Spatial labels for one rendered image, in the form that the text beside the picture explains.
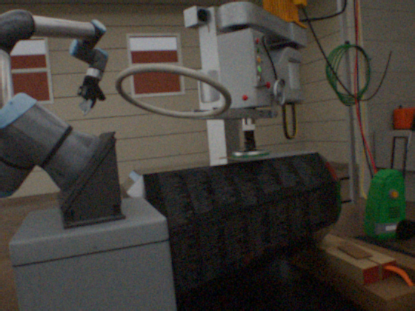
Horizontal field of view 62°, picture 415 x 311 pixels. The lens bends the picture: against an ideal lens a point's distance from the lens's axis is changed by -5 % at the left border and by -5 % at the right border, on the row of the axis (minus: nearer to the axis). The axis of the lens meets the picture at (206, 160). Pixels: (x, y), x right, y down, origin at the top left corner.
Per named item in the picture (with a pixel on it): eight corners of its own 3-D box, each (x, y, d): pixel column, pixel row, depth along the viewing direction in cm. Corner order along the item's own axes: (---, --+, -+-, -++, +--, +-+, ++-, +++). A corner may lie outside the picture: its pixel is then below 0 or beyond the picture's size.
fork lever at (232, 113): (251, 120, 230) (250, 112, 230) (279, 118, 219) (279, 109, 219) (186, 121, 173) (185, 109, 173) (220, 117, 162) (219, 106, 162)
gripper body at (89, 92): (75, 95, 193) (82, 75, 195) (86, 101, 201) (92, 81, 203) (86, 96, 190) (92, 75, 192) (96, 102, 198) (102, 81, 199)
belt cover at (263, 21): (276, 57, 276) (275, 36, 275) (308, 52, 262) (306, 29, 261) (210, 37, 197) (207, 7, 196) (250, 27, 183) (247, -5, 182)
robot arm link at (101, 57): (90, 48, 199) (104, 55, 207) (83, 68, 198) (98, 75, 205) (98, 46, 193) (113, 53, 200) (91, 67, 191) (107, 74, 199)
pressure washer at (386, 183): (395, 227, 325) (392, 135, 317) (416, 238, 290) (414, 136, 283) (359, 232, 325) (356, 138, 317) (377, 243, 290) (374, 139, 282)
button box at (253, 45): (259, 87, 196) (254, 35, 193) (263, 87, 194) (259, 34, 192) (252, 87, 189) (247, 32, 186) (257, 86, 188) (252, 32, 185)
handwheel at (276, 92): (272, 107, 217) (270, 82, 215) (287, 105, 211) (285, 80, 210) (261, 107, 204) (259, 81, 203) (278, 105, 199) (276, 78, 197)
